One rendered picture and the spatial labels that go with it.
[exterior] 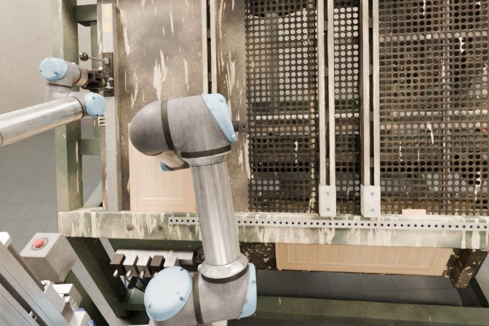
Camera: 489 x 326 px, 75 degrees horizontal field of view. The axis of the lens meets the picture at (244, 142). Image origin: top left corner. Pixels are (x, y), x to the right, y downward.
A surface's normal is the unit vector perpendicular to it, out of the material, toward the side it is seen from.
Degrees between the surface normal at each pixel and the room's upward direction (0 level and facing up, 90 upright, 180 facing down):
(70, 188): 90
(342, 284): 0
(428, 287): 0
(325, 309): 0
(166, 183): 56
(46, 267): 90
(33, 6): 90
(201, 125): 63
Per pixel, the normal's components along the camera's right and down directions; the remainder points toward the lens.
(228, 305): 0.06, 0.13
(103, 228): -0.14, 0.03
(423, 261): -0.11, 0.58
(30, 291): 1.00, -0.07
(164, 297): -0.22, -0.79
